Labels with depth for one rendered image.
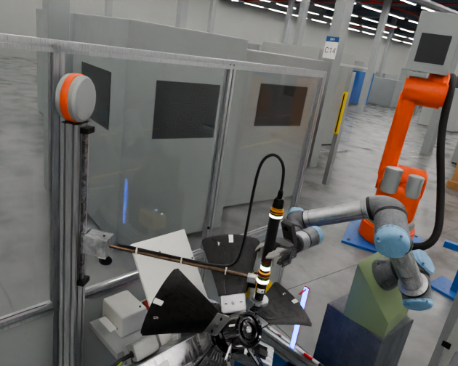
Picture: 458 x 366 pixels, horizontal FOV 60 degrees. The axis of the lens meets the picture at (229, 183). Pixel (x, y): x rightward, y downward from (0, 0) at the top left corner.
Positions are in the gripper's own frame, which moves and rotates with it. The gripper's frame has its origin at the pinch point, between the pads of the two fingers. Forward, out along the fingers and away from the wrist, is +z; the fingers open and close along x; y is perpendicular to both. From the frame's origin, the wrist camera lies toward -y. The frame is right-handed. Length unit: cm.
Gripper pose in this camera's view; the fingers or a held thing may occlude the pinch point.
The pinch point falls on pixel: (262, 251)
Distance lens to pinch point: 136.1
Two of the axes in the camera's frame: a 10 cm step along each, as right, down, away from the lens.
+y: -1.6, 9.3, 3.3
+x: -7.0, -3.4, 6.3
